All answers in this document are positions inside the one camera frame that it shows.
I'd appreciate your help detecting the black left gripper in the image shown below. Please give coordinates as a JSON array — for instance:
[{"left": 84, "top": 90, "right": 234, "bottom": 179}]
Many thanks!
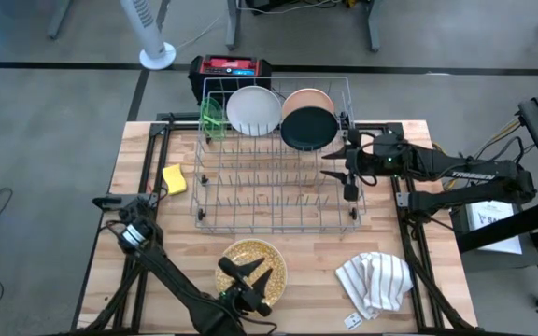
[{"left": 217, "top": 256, "right": 274, "bottom": 319}]

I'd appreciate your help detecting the white printed box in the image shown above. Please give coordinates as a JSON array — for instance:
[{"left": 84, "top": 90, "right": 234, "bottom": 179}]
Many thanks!
[{"left": 464, "top": 199, "right": 523, "bottom": 256}]

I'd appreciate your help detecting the grey wire dish rack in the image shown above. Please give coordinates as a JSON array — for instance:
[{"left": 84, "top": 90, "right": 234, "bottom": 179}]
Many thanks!
[{"left": 191, "top": 75, "right": 367, "bottom": 233}]

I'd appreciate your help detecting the light grey plate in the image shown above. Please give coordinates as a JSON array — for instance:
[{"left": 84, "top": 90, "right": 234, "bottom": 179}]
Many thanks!
[{"left": 225, "top": 85, "right": 283, "bottom": 137}]

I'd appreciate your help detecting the pink plate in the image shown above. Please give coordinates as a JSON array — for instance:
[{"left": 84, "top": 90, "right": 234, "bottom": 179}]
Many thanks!
[{"left": 281, "top": 87, "right": 335, "bottom": 118}]

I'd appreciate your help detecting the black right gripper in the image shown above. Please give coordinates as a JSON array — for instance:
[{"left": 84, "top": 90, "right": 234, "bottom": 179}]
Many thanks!
[{"left": 319, "top": 129, "right": 413, "bottom": 203}]

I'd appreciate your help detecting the black table clamp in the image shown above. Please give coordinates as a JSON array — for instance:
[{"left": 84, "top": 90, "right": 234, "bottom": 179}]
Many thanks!
[{"left": 92, "top": 194, "right": 125, "bottom": 211}]

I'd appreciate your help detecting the green translucent cup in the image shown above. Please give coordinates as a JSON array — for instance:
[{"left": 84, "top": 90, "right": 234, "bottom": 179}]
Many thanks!
[{"left": 200, "top": 95, "right": 227, "bottom": 141}]

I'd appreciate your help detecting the striped white dish towel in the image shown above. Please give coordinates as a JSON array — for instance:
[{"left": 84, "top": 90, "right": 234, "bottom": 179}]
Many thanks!
[{"left": 334, "top": 251, "right": 414, "bottom": 321}]

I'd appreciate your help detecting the small white tag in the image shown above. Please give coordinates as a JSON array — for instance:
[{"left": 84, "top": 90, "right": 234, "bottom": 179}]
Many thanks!
[{"left": 343, "top": 312, "right": 363, "bottom": 331}]

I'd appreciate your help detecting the yellow patterned plate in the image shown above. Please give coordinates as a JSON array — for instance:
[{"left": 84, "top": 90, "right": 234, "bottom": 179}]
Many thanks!
[{"left": 215, "top": 238, "right": 289, "bottom": 309}]

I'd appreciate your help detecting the dark teal plate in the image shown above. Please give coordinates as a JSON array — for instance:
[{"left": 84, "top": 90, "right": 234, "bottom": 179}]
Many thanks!
[{"left": 280, "top": 105, "right": 339, "bottom": 152}]

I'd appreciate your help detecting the yellow cable bundle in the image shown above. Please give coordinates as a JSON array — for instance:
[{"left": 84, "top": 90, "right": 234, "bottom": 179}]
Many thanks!
[{"left": 432, "top": 116, "right": 522, "bottom": 188}]

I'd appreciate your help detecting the black aluminium table frame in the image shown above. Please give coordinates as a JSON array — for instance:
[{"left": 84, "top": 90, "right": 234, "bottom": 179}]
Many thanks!
[{"left": 70, "top": 111, "right": 480, "bottom": 335}]

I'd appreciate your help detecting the white tower fan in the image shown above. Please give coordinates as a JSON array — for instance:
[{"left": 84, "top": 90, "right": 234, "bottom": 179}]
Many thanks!
[{"left": 119, "top": 0, "right": 177, "bottom": 71}]

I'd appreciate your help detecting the yellow sponge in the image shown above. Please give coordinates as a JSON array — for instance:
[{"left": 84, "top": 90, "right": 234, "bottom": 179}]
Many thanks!
[{"left": 162, "top": 163, "right": 189, "bottom": 196}]

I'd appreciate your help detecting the grey desk leg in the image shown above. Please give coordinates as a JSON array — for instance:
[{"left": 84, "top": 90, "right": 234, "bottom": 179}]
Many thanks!
[
  {"left": 366, "top": 0, "right": 385, "bottom": 53},
  {"left": 47, "top": 0, "right": 72, "bottom": 41},
  {"left": 155, "top": 0, "right": 172, "bottom": 32},
  {"left": 225, "top": 0, "right": 243, "bottom": 51}
]

